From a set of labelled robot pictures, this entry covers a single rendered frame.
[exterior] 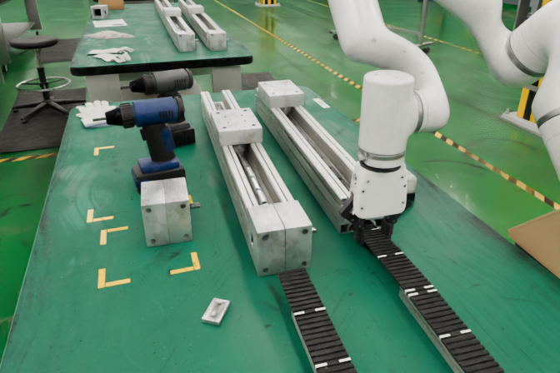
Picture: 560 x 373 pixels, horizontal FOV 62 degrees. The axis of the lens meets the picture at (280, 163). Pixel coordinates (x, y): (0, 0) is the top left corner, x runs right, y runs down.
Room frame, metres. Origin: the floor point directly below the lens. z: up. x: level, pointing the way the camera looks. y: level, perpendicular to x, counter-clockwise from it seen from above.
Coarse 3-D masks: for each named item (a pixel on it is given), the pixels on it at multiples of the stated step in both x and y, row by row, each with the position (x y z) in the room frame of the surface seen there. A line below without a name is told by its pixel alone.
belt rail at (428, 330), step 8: (400, 288) 0.62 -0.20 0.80; (400, 296) 0.61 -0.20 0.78; (408, 304) 0.59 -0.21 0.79; (416, 312) 0.57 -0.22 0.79; (424, 320) 0.54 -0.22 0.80; (424, 328) 0.54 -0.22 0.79; (432, 336) 0.52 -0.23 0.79; (440, 344) 0.51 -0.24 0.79; (440, 352) 0.50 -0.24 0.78; (448, 352) 0.48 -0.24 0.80; (448, 360) 0.48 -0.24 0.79; (456, 368) 0.46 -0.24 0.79
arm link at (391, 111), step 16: (368, 80) 0.75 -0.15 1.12; (384, 80) 0.74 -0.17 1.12; (400, 80) 0.73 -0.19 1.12; (368, 96) 0.75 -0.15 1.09; (384, 96) 0.73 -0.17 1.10; (400, 96) 0.73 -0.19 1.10; (416, 96) 0.76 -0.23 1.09; (368, 112) 0.74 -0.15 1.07; (384, 112) 0.73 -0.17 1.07; (400, 112) 0.73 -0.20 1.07; (416, 112) 0.74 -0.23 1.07; (368, 128) 0.74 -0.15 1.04; (384, 128) 0.73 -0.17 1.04; (400, 128) 0.73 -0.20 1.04; (416, 128) 0.74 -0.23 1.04; (368, 144) 0.74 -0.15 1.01; (384, 144) 0.73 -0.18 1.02; (400, 144) 0.73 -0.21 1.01
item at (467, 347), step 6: (462, 342) 0.49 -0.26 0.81; (468, 342) 0.48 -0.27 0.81; (474, 342) 0.48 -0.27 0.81; (450, 348) 0.47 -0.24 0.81; (456, 348) 0.48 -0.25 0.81; (462, 348) 0.48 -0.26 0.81; (468, 348) 0.47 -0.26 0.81; (474, 348) 0.47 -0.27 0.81; (480, 348) 0.47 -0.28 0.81; (456, 354) 0.46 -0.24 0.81; (462, 354) 0.47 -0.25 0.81
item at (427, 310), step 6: (420, 306) 0.56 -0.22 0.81; (426, 306) 0.56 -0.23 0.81; (432, 306) 0.56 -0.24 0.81; (438, 306) 0.56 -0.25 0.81; (444, 306) 0.56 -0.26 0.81; (450, 306) 0.56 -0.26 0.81; (420, 312) 0.55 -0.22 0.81; (426, 312) 0.54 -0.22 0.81; (432, 312) 0.55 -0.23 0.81; (438, 312) 0.55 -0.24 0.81
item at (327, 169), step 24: (264, 120) 1.45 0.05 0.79; (288, 120) 1.25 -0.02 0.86; (312, 120) 1.25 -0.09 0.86; (288, 144) 1.17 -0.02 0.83; (312, 144) 1.14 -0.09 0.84; (336, 144) 1.08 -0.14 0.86; (312, 168) 0.99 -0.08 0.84; (336, 168) 1.02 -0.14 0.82; (312, 192) 0.97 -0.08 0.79; (336, 192) 0.83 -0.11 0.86; (336, 216) 0.82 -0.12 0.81
